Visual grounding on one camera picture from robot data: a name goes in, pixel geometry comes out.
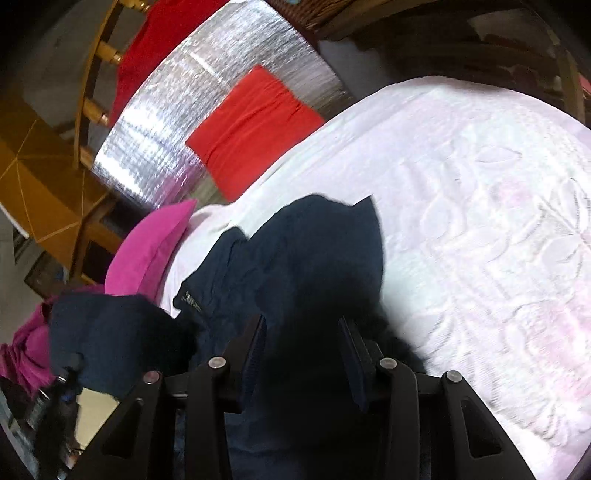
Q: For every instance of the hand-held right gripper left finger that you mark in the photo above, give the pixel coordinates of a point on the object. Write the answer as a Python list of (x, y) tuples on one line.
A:
[(253, 350)]

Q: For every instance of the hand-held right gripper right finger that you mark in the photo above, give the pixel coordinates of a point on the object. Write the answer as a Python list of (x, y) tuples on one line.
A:
[(352, 357)]

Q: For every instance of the navy blue puffer jacket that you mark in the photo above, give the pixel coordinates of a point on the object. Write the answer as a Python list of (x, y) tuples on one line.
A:
[(314, 258)]

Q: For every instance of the magenta cloth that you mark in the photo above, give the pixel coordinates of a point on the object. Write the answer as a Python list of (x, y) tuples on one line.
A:
[(27, 341)]

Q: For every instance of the pink pillow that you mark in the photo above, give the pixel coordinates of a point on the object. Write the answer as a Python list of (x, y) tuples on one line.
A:
[(147, 249)]

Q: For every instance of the white embossed blanket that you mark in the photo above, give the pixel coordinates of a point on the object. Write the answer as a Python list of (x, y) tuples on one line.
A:
[(461, 207)]

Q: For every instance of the red pillow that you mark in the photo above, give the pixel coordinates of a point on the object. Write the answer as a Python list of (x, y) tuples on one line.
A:
[(249, 124)]

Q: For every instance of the silver foil insulation mat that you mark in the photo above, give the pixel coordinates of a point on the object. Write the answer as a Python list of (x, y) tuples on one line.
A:
[(184, 92)]

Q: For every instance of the red cloth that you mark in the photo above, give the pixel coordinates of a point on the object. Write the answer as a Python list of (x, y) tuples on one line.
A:
[(147, 46)]

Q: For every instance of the wooden chair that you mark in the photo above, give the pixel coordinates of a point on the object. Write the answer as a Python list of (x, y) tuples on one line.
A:
[(112, 56)]

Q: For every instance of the dark wooden furniture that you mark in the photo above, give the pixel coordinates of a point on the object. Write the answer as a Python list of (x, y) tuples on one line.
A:
[(461, 41)]

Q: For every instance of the wicker basket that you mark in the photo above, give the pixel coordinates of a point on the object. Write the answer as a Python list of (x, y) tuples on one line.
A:
[(314, 11)]

